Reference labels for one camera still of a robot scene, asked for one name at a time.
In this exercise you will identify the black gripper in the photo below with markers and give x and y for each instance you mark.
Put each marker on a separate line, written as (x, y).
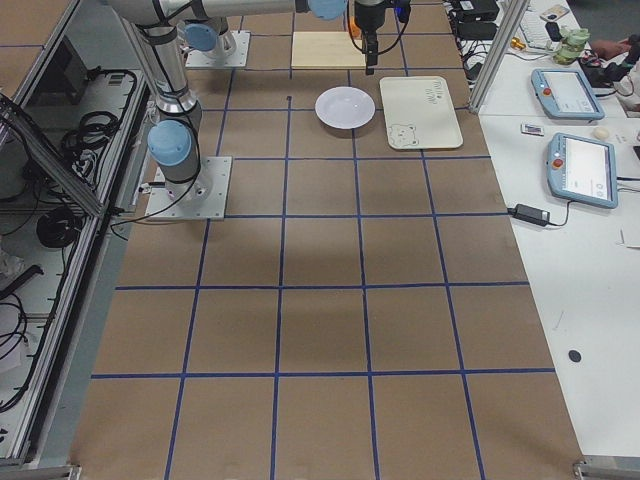
(369, 18)

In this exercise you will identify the orange fruit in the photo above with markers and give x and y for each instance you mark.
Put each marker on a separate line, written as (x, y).
(354, 29)

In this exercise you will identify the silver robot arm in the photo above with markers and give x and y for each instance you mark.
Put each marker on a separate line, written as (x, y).
(173, 142)
(212, 37)

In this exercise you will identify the cream bear tray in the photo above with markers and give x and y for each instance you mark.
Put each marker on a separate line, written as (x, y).
(419, 113)

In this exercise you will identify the wooden cutting board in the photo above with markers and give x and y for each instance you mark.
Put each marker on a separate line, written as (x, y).
(332, 50)

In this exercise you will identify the white round plate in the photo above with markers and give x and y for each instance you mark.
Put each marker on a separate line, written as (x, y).
(344, 107)

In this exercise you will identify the small card packet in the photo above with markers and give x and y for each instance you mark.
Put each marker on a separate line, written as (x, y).
(531, 129)

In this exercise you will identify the far blue teach pendant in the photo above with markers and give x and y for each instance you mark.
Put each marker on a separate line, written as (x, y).
(566, 94)

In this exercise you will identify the blue teach pendant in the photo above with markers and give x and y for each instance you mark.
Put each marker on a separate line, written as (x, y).
(582, 170)
(566, 94)

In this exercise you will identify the black power adapter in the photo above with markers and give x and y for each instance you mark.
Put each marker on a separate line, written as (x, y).
(530, 214)

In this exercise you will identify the small cream ball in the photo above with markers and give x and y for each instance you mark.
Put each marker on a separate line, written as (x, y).
(601, 133)

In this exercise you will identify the near blue teach pendant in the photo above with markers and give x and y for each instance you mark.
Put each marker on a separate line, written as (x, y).
(582, 170)

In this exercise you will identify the aluminium frame post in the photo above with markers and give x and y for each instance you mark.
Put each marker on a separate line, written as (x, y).
(510, 20)

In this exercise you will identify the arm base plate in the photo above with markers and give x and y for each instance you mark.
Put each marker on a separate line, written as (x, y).
(205, 199)
(198, 61)

